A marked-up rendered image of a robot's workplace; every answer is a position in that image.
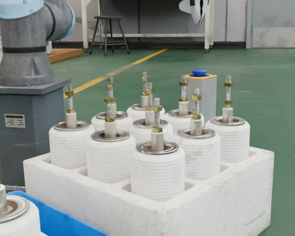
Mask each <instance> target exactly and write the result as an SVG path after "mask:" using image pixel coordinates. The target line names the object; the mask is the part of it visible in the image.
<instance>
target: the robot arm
mask: <svg viewBox="0 0 295 236"><path fill-rule="evenodd" d="M208 4H209V0H183V1H182V2H180V3H179V9H180V10H181V11H184V12H187V13H190V14H192V18H193V21H194V23H195V25H199V24H200V22H201V20H202V18H203V16H204V14H205V12H206V9H207V6H208ZM74 25H75V14H74V11H73V9H72V8H71V7H70V6H69V5H68V4H67V1H66V0H0V34H1V44H2V54H3V57H2V61H1V65H0V85H1V86H9V87H26V86H37V85H45V84H49V83H53V82H55V74H54V71H53V68H52V66H51V64H50V61H49V59H48V56H47V52H46V42H47V41H58V40H61V39H63V38H66V37H67V36H68V35H69V34H70V33H71V32H72V30H73V28H74Z"/></svg>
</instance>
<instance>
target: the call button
mask: <svg viewBox="0 0 295 236"><path fill-rule="evenodd" d="M206 73H207V70H204V69H194V70H192V74H193V76H205V74H206Z"/></svg>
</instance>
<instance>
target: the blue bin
mask: <svg viewBox="0 0 295 236"><path fill-rule="evenodd" d="M6 195H17V196H21V197H24V198H26V199H27V200H29V201H31V202H32V203H34V204H35V205H36V207H37V208H38V210H39V219H40V231H41V232H42V233H44V234H46V235H47V236H110V235H109V234H107V233H105V232H103V231H101V230H99V229H97V228H95V227H93V226H91V225H89V224H87V223H85V222H83V221H81V220H79V219H77V218H75V217H73V216H71V215H69V214H67V213H65V212H63V211H61V210H59V209H57V208H55V207H53V206H51V205H49V204H47V203H45V202H43V201H41V200H39V199H37V198H35V197H33V196H31V195H29V194H27V193H25V192H23V191H13V192H9V193H6Z"/></svg>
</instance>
